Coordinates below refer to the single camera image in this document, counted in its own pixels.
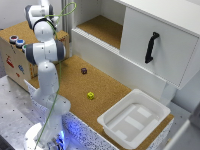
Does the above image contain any red button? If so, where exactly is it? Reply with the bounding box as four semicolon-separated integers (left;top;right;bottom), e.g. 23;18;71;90
9;34;19;44

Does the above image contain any wooden drawer box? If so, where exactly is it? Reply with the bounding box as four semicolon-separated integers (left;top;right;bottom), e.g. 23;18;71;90
0;21;71;92

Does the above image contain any black door handle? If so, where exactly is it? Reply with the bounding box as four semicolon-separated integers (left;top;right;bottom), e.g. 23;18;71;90
144;31;160;65

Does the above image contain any purple block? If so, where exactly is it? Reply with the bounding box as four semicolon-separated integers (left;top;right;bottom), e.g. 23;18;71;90
80;67;88;75

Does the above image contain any white cabinet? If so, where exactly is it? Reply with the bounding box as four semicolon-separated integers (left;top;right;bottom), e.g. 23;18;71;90
70;0;200;107

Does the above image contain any green cable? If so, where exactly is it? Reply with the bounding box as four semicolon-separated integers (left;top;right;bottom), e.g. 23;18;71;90
33;1;78;150

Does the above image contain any white plastic box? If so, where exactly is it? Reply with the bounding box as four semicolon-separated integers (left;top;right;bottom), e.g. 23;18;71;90
96;88;172;150

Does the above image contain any blue button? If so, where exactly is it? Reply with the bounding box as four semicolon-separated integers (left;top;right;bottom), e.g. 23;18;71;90
15;38;26;48

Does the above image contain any white sliding door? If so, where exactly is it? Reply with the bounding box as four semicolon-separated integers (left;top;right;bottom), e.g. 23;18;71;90
119;6;200;90

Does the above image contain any yellow block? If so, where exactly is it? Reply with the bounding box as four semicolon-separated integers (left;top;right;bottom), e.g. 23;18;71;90
87;92;95;100

